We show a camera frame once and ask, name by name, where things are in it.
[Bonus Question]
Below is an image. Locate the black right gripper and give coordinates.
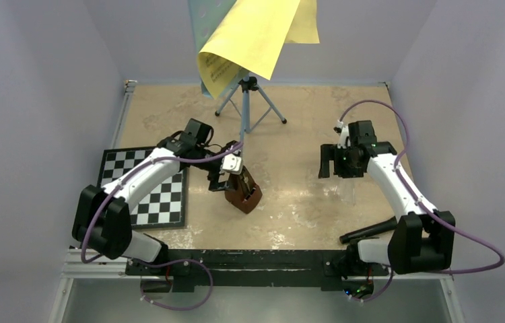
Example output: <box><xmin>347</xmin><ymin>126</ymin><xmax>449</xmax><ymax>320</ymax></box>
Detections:
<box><xmin>317</xmin><ymin>143</ymin><xmax>362</xmax><ymax>178</ymax></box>

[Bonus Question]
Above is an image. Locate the clear plastic metronome cover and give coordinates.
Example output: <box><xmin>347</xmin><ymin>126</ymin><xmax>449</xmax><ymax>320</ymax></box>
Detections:
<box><xmin>323</xmin><ymin>176</ymin><xmax>356</xmax><ymax>206</ymax></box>

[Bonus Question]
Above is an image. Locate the brown wooden metronome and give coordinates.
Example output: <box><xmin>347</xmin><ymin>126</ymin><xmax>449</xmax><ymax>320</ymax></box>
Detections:
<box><xmin>224</xmin><ymin>166</ymin><xmax>263</xmax><ymax>214</ymax></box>

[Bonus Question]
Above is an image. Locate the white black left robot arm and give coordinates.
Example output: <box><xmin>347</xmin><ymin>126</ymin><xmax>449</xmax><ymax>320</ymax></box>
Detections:
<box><xmin>71</xmin><ymin>118</ymin><xmax>244</xmax><ymax>275</ymax></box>

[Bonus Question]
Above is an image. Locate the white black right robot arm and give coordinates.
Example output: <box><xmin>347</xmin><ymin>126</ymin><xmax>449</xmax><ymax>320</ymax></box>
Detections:
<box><xmin>318</xmin><ymin>120</ymin><xmax>455</xmax><ymax>275</ymax></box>

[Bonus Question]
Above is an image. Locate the black white checkerboard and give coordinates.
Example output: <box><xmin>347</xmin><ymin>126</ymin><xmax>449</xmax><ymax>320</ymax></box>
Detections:
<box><xmin>97</xmin><ymin>147</ymin><xmax>189</xmax><ymax>230</ymax></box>

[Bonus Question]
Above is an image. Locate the black cylindrical tube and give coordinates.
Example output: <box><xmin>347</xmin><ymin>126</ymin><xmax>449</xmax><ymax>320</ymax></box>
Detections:
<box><xmin>339</xmin><ymin>217</ymin><xmax>397</xmax><ymax>244</ymax></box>

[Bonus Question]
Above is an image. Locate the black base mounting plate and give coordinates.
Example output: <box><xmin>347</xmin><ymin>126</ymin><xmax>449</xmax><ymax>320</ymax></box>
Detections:
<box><xmin>125</xmin><ymin>249</ymin><xmax>389</xmax><ymax>292</ymax></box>

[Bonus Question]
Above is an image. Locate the blue tripod music stand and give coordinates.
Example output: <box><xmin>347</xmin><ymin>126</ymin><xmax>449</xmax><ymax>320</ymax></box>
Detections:
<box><xmin>214</xmin><ymin>74</ymin><xmax>288</xmax><ymax>142</ymax></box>

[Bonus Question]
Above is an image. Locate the yellow sheet music paper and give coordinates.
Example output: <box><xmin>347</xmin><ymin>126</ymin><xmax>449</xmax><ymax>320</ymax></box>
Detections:
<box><xmin>188</xmin><ymin>1</ymin><xmax>320</xmax><ymax>98</ymax></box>

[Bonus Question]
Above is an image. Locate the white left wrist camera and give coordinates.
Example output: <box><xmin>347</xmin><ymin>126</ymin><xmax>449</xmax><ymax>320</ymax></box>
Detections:
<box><xmin>221</xmin><ymin>153</ymin><xmax>244</xmax><ymax>175</ymax></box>

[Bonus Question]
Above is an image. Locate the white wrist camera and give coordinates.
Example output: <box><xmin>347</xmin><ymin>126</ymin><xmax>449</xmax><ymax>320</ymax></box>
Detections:
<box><xmin>333</xmin><ymin>120</ymin><xmax>350</xmax><ymax>149</ymax></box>
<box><xmin>221</xmin><ymin>153</ymin><xmax>244</xmax><ymax>175</ymax></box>

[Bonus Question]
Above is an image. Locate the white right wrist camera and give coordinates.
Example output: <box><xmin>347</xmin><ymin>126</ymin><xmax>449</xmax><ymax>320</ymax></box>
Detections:
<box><xmin>333</xmin><ymin>120</ymin><xmax>350</xmax><ymax>149</ymax></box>

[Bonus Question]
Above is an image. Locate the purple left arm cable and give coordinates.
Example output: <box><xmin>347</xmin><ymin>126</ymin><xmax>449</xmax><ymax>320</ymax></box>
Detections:
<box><xmin>80</xmin><ymin>141</ymin><xmax>244</xmax><ymax>312</ymax></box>

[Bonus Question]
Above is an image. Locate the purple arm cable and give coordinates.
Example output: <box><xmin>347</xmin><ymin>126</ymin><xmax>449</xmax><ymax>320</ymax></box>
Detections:
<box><xmin>337</xmin><ymin>100</ymin><xmax>505</xmax><ymax>304</ymax></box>
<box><xmin>80</xmin><ymin>141</ymin><xmax>244</xmax><ymax>312</ymax></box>

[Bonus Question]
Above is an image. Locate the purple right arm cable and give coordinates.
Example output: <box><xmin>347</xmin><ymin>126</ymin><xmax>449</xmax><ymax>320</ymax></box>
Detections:
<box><xmin>337</xmin><ymin>100</ymin><xmax>505</xmax><ymax>304</ymax></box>

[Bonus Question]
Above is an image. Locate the aluminium frame rail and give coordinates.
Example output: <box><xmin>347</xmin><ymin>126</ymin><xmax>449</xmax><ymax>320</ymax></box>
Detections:
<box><xmin>58</xmin><ymin>248</ymin><xmax>453</xmax><ymax>281</ymax></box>

